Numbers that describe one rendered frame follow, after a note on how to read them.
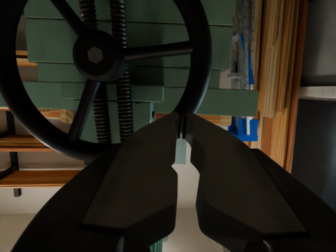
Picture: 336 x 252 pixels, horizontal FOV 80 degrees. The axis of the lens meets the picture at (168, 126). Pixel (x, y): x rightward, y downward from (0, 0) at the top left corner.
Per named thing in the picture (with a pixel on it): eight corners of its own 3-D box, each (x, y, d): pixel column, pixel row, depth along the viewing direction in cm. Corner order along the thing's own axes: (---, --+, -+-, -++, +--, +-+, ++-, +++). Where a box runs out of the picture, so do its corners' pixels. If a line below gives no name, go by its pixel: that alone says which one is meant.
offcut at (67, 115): (74, 107, 51) (74, 120, 51) (60, 108, 48) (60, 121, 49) (79, 108, 48) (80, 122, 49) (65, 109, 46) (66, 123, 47)
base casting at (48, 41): (235, 25, 42) (231, 70, 44) (197, 62, 99) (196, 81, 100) (21, 17, 42) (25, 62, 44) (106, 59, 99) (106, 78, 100)
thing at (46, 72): (220, 69, 44) (219, 88, 44) (204, 76, 64) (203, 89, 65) (36, 62, 44) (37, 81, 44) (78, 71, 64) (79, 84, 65)
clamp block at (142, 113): (153, 102, 36) (152, 151, 37) (157, 99, 49) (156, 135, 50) (69, 98, 36) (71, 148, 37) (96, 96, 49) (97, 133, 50)
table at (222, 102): (285, 90, 35) (281, 124, 36) (232, 90, 65) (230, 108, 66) (-64, 76, 35) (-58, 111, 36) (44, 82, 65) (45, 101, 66)
